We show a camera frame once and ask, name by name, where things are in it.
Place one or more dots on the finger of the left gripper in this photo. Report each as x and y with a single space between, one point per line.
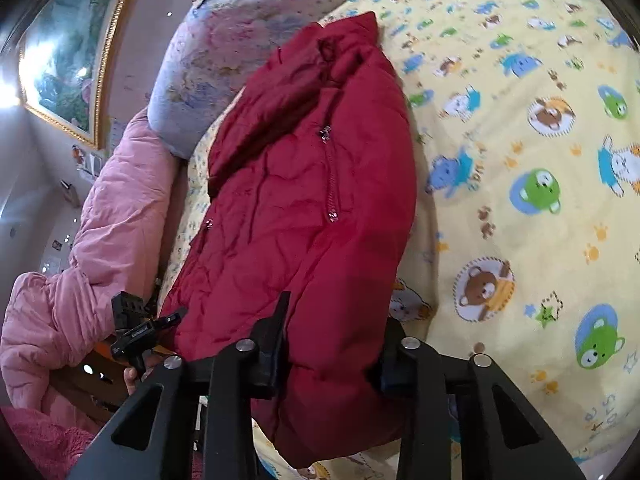
170 321

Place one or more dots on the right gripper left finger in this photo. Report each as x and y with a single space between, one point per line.
200 408

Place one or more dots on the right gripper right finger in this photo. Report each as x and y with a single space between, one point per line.
502 436

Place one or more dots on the red quilted puffer jacket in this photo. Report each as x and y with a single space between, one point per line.
312 193

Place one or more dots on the person's left hand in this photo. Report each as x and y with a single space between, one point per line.
131 376

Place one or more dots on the pink padded quilt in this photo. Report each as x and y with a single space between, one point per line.
54 321

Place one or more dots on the magenta fluffy fabric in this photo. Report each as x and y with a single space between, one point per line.
54 449

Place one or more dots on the gold framed landscape painting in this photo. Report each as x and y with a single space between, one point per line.
66 55

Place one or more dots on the floral white blue quilt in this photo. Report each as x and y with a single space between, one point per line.
216 47

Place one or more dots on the yellow cartoon bear bedsheet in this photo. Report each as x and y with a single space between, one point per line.
525 244

